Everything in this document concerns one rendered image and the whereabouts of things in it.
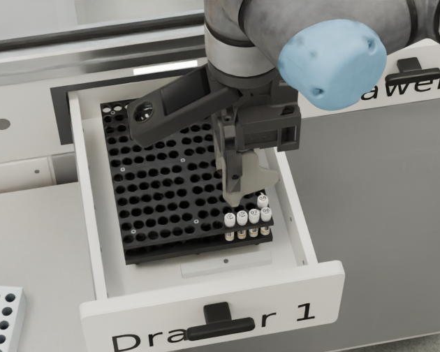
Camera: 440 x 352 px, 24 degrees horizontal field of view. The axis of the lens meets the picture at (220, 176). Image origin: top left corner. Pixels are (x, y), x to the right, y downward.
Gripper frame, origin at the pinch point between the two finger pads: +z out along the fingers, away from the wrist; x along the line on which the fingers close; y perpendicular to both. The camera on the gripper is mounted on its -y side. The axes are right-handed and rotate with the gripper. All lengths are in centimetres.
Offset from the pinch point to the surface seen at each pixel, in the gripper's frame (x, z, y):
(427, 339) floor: 27, 97, 47
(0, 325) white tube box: -1.9, 18.5, -27.9
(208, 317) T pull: -12.4, 6.5, -4.1
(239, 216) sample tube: -0.1, 6.2, 1.7
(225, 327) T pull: -14.0, 6.4, -2.6
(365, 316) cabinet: 24, 78, 31
